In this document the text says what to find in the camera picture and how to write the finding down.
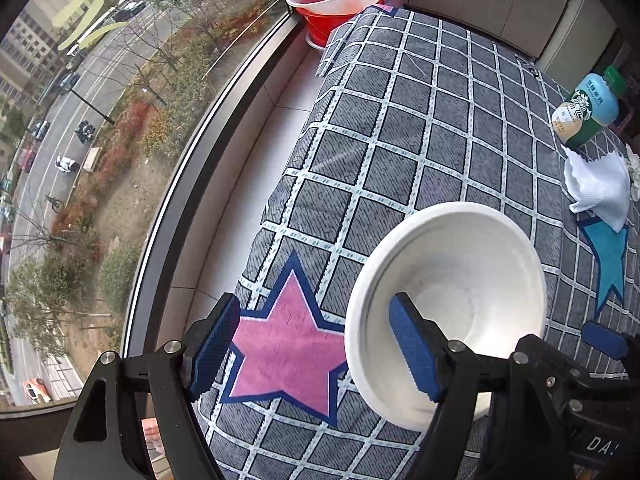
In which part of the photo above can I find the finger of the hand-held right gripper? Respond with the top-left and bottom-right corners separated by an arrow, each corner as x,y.
582,322 -> 640,361

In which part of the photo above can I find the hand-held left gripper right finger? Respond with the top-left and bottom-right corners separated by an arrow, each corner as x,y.
390,294 -> 576,480

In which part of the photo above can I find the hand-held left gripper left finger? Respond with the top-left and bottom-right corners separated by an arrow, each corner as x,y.
52,292 -> 241,480

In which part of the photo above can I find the large white bowl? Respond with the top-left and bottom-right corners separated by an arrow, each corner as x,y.
345,201 -> 547,432

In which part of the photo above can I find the white crumpled tissue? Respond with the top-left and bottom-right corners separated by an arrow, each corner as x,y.
564,146 -> 632,233

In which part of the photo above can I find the grey checked star tablecloth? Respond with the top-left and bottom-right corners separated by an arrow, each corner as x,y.
197,4 -> 640,480

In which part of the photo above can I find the white tiled windowsill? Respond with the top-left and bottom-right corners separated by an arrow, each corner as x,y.
167,25 -> 331,311

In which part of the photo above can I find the green capped drink bottle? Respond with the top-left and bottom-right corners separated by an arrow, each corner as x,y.
551,65 -> 628,148

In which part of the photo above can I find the red plastic bucket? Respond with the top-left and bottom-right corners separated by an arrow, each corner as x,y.
300,0 -> 401,51

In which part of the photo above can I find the beige cabinet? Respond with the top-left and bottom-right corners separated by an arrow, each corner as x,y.
405,0 -> 591,61

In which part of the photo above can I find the dark window frame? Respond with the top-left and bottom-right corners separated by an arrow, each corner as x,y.
120,0 -> 308,361

